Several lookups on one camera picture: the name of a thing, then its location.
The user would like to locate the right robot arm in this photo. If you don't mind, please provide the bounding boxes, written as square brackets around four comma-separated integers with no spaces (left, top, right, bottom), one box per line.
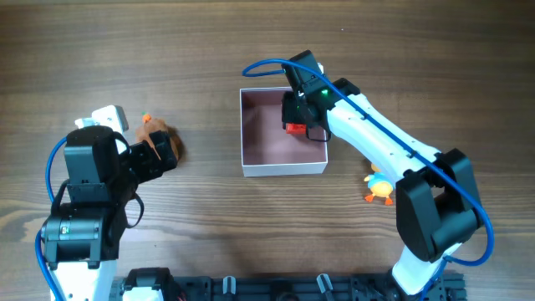
[280,50,493,300]

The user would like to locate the brown plush toy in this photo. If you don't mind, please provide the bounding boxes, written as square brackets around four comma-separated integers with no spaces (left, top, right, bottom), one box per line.
[135,113,182,160]

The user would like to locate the blue cable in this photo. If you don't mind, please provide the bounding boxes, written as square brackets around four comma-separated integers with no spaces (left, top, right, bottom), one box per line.
[241,58,496,301]
[33,135,70,301]

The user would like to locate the white box pink interior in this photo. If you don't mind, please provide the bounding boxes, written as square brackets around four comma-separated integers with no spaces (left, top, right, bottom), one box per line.
[239,87,329,177]

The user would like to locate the red toy truck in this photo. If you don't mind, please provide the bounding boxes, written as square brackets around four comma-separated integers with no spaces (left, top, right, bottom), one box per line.
[285,123,307,135]

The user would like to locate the blue right cable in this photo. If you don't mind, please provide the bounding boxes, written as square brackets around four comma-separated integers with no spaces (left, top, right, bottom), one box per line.
[241,58,496,301]

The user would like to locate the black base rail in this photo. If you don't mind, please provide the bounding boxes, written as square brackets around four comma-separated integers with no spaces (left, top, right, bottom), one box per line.
[109,268,467,301]

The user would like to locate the yellow toy duck blue hat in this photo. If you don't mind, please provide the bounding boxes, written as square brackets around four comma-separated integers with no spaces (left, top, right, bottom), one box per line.
[364,164,394,206]

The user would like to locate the blue left cable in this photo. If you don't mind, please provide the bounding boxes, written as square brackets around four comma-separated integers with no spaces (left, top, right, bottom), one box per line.
[33,135,70,301]

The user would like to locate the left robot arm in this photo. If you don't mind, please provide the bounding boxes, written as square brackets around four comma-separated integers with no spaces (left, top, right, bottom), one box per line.
[35,125,178,300]

